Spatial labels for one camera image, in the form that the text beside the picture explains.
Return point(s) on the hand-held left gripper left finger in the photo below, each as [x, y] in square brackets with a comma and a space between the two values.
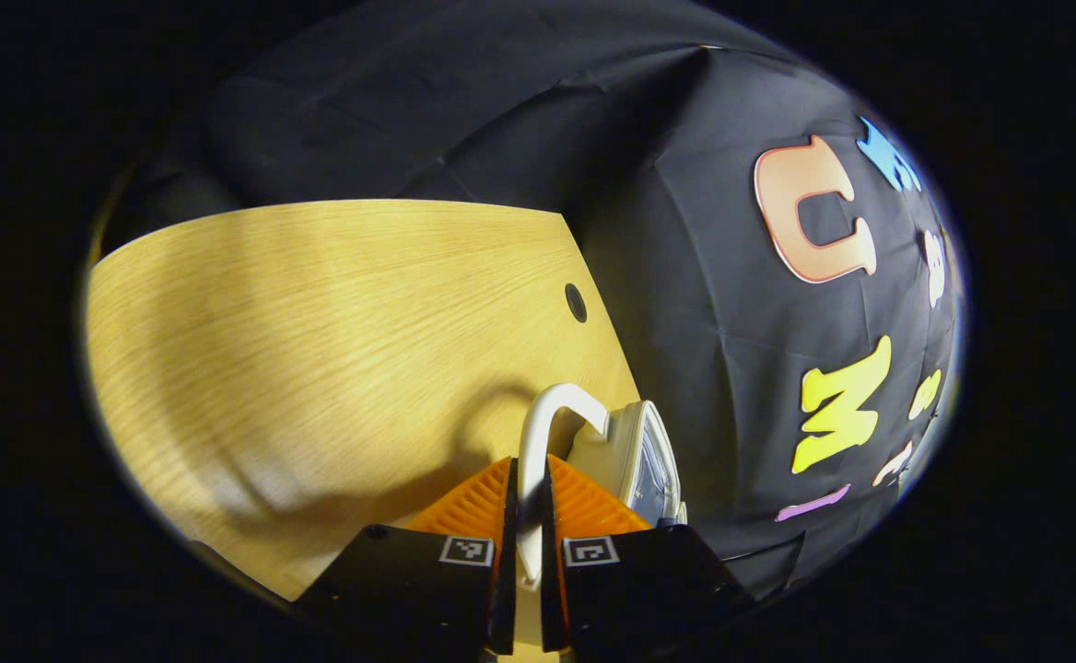
[506, 571]

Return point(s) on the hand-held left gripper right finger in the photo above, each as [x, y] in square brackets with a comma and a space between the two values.
[549, 580]

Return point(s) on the black table grommet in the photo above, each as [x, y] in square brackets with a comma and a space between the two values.
[576, 302]

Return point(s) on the black backdrop cloth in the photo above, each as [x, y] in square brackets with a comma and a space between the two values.
[685, 276]

